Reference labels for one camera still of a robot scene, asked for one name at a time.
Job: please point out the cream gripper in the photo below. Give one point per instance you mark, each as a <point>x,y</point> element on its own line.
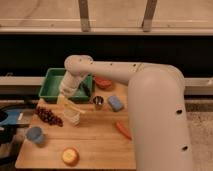
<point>61,99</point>

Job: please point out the yellow banana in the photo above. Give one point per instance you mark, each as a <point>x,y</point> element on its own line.
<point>74,107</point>

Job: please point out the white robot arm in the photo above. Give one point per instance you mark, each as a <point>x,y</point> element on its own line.
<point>156,108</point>

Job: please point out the clear plastic cup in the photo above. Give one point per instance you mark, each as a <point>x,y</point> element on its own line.
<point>72,116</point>

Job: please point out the small metal cup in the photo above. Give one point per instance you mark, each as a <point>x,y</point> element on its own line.
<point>98,102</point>

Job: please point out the blue plastic cup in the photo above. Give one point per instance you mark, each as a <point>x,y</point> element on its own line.
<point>35,135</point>

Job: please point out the green plastic tray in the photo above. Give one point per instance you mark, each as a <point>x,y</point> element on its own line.
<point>49,90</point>

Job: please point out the bunch of dark grapes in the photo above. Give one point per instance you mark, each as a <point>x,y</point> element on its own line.
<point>47,116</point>

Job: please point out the orange bowl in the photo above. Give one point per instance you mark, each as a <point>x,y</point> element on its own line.
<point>103,83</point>

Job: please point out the blue sponge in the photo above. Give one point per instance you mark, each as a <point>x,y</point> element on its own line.
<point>115,103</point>

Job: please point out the blue black device at left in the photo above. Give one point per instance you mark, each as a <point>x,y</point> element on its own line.
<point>13,128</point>

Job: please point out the yellow orange apple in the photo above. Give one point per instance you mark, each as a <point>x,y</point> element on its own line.
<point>70,156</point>

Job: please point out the orange carrot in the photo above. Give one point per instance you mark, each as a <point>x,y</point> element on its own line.
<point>123,130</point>

